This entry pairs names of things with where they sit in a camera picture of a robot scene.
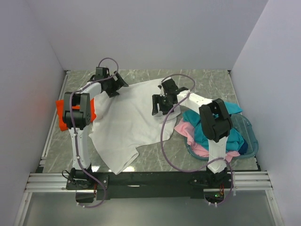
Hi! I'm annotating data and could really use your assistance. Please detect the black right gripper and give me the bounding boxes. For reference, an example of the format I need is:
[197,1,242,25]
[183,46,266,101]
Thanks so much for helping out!
[151,95,174,116]

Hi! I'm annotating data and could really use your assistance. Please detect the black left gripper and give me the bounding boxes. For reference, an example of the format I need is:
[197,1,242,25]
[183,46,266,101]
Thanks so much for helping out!
[104,72,128,98]

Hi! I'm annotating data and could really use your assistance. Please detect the white t shirt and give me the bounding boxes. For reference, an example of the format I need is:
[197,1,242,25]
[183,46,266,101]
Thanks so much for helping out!
[89,79,181,175]

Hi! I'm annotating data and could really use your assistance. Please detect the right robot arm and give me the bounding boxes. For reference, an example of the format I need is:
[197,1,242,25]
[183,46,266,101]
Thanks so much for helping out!
[152,76,233,188]

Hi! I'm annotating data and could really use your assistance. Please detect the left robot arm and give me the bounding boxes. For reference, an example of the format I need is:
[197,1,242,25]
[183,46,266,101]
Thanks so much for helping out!
[62,67,129,189]

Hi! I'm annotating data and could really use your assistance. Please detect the pink t shirt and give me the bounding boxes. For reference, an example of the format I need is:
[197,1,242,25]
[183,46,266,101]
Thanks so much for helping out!
[174,118,244,161]

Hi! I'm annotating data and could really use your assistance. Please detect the folded orange t shirt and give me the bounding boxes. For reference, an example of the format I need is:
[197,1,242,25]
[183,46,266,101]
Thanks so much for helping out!
[55,98,97,132]

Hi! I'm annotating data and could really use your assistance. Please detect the teal t shirt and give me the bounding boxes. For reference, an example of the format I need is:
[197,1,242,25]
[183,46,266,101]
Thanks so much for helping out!
[192,98,242,142]

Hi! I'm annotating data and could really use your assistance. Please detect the teal plastic basket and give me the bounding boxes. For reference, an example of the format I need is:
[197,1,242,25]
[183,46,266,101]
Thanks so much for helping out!
[183,110,259,161]

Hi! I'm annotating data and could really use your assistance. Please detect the navy blue t shirt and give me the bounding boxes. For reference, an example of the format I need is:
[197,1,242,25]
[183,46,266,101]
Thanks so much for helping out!
[238,139,248,155]

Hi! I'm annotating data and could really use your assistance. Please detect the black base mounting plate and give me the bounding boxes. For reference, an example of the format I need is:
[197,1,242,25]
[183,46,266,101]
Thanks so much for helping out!
[65,171,234,204]

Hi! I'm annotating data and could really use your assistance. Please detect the aluminium extrusion rail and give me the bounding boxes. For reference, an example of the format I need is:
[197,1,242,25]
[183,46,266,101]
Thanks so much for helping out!
[24,171,273,193]

